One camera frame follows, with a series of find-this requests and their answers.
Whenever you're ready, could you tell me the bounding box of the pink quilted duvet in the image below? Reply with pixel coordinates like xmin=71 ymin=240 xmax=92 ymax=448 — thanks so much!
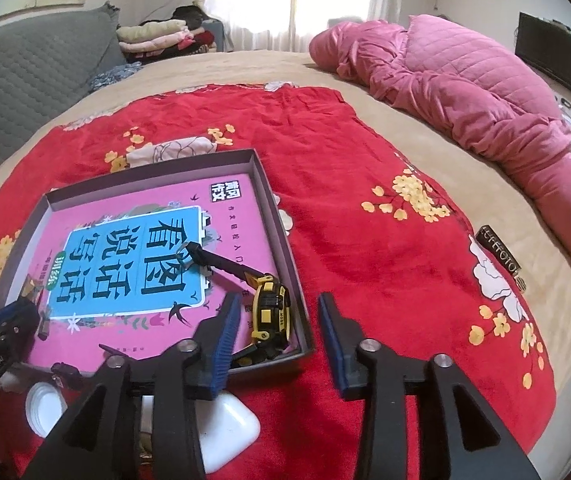
xmin=309 ymin=14 xmax=571 ymax=263

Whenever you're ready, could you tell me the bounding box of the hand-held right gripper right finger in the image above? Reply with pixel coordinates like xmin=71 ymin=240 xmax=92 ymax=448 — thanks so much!
xmin=318 ymin=292 xmax=541 ymax=480

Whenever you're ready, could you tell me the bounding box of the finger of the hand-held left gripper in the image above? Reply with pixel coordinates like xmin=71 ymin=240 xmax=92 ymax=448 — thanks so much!
xmin=0 ymin=299 xmax=41 ymax=346

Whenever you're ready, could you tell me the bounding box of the beige bed sheet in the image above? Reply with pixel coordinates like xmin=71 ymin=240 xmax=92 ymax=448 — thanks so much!
xmin=0 ymin=50 xmax=571 ymax=461

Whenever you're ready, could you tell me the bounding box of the yellow black wrist watch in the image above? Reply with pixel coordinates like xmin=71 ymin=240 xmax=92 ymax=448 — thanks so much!
xmin=178 ymin=241 xmax=293 ymax=368

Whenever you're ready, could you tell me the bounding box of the red floral blanket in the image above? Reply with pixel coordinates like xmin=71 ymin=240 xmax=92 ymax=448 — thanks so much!
xmin=0 ymin=82 xmax=559 ymax=480

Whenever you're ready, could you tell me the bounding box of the black bottle with gold cap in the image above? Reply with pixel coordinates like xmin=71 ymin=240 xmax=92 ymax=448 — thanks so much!
xmin=20 ymin=274 xmax=50 ymax=306

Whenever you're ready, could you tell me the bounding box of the black hair claw clip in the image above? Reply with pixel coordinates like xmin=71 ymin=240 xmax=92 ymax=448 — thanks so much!
xmin=50 ymin=360 xmax=97 ymax=387

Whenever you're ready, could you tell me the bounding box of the blue patterned cloth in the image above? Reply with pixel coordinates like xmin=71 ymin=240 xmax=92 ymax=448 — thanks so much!
xmin=88 ymin=62 xmax=144 ymax=92

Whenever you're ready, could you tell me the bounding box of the shallow grey cardboard box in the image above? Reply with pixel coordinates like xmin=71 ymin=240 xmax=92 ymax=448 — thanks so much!
xmin=0 ymin=147 xmax=315 ymax=378

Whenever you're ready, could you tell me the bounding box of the black flat screen television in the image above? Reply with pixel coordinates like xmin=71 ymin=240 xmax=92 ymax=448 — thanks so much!
xmin=514 ymin=11 xmax=571 ymax=98

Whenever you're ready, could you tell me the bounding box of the white jar lid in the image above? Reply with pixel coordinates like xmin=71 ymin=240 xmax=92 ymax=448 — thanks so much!
xmin=24 ymin=382 xmax=66 ymax=438

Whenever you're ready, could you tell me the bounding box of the black gold lettered hair clip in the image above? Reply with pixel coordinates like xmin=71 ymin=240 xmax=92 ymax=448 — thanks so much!
xmin=475 ymin=224 xmax=529 ymax=291

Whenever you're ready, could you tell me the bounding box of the pink and blue book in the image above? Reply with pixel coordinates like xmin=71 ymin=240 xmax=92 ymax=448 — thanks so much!
xmin=28 ymin=172 xmax=293 ymax=368

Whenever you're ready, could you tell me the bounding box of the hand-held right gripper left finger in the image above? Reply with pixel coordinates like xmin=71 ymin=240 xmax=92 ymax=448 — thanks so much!
xmin=23 ymin=291 xmax=244 ymax=480

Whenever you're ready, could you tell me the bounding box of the white sheer curtain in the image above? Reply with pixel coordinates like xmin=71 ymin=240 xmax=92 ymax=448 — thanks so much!
xmin=200 ymin=0 xmax=406 ymax=53

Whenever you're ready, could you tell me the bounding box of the pile of folded clothes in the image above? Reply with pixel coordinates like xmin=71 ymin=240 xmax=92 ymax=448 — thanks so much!
xmin=116 ymin=5 xmax=226 ymax=61

